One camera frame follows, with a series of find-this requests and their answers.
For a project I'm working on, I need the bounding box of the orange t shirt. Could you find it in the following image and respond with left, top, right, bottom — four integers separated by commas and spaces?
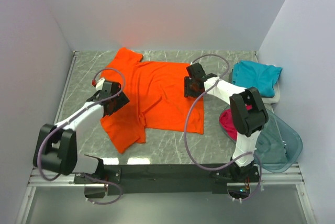
100, 48, 205, 153

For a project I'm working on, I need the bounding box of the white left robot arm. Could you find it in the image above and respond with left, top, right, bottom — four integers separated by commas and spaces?
33, 79, 129, 183

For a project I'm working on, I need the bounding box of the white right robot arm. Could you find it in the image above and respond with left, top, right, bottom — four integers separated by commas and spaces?
184, 63, 269, 182

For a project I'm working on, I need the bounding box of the grey folded t shirt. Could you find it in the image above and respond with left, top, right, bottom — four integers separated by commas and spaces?
228, 70, 233, 84

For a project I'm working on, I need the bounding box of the magenta t shirt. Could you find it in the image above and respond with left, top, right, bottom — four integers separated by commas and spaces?
219, 107, 238, 142

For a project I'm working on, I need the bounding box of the teal folded t shirt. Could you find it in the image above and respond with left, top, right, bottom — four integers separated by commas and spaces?
232, 60, 282, 98

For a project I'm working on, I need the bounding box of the black base crossbar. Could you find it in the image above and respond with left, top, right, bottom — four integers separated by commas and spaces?
73, 163, 260, 196

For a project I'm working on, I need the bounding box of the white folded t shirt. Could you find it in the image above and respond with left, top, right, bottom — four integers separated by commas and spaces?
262, 83, 280, 104

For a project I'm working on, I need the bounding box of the blue transparent plastic bin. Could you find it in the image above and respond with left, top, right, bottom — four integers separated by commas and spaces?
219, 104, 303, 173

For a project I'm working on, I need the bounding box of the teal grey t shirt in bin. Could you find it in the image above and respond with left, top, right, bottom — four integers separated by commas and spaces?
255, 128, 287, 165

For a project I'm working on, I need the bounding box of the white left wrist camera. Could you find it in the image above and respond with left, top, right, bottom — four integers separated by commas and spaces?
92, 77, 105, 91

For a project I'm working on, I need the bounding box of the aluminium frame rail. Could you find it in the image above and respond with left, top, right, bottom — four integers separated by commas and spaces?
27, 50, 79, 188

